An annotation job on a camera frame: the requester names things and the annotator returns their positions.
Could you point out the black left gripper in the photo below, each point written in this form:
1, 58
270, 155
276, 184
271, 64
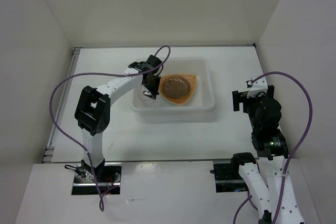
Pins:
153, 92

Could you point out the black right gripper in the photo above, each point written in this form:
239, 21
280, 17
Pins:
239, 96

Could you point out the clear plastic cup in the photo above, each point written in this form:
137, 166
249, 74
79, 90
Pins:
147, 102

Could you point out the smoky glass plate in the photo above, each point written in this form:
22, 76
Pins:
175, 86

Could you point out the woven bamboo fan tray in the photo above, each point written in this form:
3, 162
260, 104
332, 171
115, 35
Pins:
192, 78

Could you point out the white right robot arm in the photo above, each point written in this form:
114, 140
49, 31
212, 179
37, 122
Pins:
266, 176

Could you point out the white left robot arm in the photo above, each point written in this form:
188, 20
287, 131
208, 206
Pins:
93, 109

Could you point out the translucent plastic bin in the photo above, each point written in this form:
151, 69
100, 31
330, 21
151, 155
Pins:
202, 101

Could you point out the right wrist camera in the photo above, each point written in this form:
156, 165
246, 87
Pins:
257, 88

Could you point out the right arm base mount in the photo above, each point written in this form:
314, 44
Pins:
226, 179

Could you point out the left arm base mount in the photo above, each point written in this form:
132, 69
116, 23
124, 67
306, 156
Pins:
109, 179

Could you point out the aluminium table edge rail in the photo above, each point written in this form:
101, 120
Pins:
50, 147

